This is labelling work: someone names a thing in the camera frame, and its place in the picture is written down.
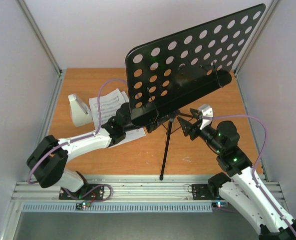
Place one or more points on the white grey metronome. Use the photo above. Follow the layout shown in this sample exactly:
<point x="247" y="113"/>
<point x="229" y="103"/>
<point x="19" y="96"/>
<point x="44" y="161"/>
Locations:
<point x="80" y="113"/>

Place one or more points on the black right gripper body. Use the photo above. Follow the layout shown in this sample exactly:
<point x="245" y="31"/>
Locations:
<point x="194" y="128"/>

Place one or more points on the aluminium corner post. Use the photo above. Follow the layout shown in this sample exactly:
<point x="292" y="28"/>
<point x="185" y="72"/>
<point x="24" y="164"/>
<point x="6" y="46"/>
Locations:
<point x="271" y="6"/>
<point x="27" y="13"/>

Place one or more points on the black tripod music stand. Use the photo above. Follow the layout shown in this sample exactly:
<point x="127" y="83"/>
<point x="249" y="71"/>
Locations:
<point x="171" y="75"/>

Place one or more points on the aluminium front frame rails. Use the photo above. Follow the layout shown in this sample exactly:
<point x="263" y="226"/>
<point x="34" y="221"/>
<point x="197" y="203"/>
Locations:
<point x="126" y="188"/>

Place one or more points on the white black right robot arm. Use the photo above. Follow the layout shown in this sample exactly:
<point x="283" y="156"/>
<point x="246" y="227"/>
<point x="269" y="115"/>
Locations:
<point x="238" y="183"/>

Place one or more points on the left aluminium corner post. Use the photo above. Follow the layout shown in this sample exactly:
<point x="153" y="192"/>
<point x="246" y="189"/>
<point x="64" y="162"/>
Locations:
<point x="27" y="13"/>

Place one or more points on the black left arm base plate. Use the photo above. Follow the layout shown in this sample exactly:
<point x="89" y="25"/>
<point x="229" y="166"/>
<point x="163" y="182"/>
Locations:
<point x="88" y="192"/>

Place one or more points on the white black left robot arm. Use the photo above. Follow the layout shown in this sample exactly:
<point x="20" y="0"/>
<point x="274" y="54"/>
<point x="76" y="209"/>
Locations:
<point x="47" y="163"/>

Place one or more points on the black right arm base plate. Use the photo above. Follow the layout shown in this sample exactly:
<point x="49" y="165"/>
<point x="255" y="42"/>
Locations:
<point x="201" y="192"/>

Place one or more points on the white sheet music page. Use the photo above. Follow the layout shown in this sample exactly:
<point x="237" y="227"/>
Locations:
<point x="107" y="107"/>
<point x="133" y="134"/>

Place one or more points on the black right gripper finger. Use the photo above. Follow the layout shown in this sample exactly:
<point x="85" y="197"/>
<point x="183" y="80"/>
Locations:
<point x="196" y="114"/>
<point x="186" y="126"/>

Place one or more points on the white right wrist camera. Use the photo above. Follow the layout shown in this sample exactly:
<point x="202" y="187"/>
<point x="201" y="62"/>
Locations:
<point x="205" y="114"/>

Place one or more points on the grey slotted cable duct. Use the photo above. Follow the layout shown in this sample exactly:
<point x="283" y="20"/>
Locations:
<point x="114" y="208"/>

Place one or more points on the right aluminium corner post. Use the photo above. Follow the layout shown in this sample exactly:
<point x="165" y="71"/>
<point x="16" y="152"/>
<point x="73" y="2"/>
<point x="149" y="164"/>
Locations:
<point x="271" y="6"/>

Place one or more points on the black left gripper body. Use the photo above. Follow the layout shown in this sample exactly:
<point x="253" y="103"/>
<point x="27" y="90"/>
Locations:
<point x="151" y="127"/>

